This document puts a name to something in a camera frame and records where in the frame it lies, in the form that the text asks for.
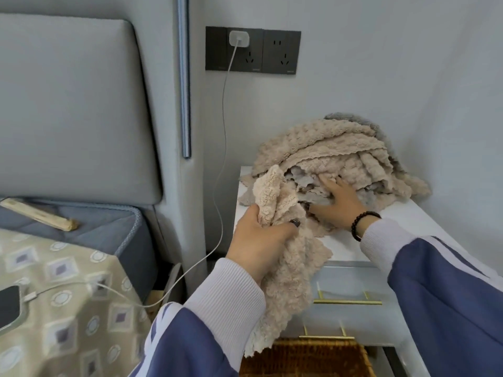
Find black bead bracelet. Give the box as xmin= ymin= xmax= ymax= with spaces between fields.
xmin=350 ymin=210 xmax=382 ymax=243

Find narrow black wall socket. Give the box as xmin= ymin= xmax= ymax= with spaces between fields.
xmin=262 ymin=30 xmax=302 ymax=75

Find patterned beige bedspread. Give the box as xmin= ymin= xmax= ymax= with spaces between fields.
xmin=0 ymin=227 xmax=152 ymax=377

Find short gold drawer handle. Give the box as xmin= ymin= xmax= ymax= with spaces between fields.
xmin=298 ymin=321 xmax=356 ymax=341

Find person's left forearm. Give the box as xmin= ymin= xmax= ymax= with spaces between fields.
xmin=127 ymin=257 xmax=267 ymax=377

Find silver headboard trim strip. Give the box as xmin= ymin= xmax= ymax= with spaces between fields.
xmin=176 ymin=0 xmax=192 ymax=160

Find orange wicker basket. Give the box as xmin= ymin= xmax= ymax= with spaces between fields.
xmin=238 ymin=337 xmax=377 ymax=377

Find person's left hand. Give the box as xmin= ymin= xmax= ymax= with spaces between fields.
xmin=226 ymin=203 xmax=301 ymax=285

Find white nightstand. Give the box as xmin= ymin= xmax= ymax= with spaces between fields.
xmin=234 ymin=165 xmax=500 ymax=377

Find person's right forearm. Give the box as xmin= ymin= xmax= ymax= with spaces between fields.
xmin=359 ymin=218 xmax=503 ymax=377

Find pile of beige grey towels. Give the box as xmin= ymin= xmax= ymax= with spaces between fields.
xmin=238 ymin=112 xmax=432 ymax=238

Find single beige towel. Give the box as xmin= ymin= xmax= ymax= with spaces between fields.
xmin=237 ymin=164 xmax=334 ymax=358

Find long gold drawer handle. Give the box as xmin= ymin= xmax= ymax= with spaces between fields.
xmin=313 ymin=281 xmax=383 ymax=306

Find black phone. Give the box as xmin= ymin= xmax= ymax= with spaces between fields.
xmin=0 ymin=284 xmax=23 ymax=336

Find wooden stick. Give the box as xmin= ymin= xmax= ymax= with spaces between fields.
xmin=0 ymin=198 xmax=79 ymax=232

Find grey padded headboard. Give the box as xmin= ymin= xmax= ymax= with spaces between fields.
xmin=0 ymin=13 xmax=164 ymax=207

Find wide black wall socket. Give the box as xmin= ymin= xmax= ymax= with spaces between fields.
xmin=205 ymin=26 xmax=265 ymax=73

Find person's right hand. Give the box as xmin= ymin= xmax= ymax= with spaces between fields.
xmin=308 ymin=174 xmax=370 ymax=231

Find white charger plug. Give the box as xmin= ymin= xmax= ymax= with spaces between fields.
xmin=228 ymin=30 xmax=250 ymax=48

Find white charging cable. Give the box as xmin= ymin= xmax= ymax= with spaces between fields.
xmin=19 ymin=45 xmax=241 ymax=309

